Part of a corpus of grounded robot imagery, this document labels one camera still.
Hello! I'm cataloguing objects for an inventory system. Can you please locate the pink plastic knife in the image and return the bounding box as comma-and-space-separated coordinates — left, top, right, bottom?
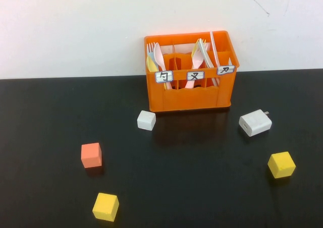
209, 31, 220, 68

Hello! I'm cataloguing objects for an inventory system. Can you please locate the white USB wall charger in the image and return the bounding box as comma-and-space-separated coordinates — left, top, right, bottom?
238, 109, 273, 137

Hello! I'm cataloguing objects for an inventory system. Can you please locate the pink plastic spoon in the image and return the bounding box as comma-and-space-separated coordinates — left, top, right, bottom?
153, 42, 174, 90

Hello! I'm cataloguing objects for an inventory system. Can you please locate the grey-white plastic knife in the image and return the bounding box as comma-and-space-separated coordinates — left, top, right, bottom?
198, 39, 221, 87

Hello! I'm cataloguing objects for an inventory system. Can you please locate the orange cube block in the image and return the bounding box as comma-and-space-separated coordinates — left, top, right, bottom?
81, 142, 103, 169

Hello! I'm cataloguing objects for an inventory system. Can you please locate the yellow plastic fork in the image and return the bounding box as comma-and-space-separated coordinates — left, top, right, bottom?
191, 38, 205, 60

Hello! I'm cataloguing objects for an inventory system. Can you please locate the pink plastic fork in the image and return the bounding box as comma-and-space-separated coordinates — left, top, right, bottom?
185, 42, 210, 89

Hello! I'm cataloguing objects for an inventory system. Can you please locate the paper label with spoon character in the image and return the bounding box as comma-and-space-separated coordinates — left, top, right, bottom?
154, 70, 174, 83

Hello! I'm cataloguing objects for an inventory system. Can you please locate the paper label with fork character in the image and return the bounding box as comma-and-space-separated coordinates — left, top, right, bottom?
186, 71, 205, 81

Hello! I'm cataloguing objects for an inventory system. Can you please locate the yellow plastic spoon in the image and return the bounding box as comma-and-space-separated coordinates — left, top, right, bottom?
146, 55, 169, 90

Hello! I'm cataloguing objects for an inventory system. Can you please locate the yellow cube block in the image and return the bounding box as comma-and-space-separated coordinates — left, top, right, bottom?
267, 151, 296, 180
92, 192, 120, 222

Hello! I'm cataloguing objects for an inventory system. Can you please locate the paper label with knife character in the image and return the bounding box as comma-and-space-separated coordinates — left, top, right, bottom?
217, 65, 236, 76

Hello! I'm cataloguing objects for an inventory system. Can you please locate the grey-white cube block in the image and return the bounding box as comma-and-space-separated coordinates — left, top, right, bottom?
137, 110, 156, 131

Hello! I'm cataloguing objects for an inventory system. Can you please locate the light blue plastic fork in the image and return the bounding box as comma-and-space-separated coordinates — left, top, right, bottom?
146, 42, 160, 71

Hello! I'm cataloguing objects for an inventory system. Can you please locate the orange plastic cutlery holder crate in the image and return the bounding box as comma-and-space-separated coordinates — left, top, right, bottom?
143, 30, 240, 112

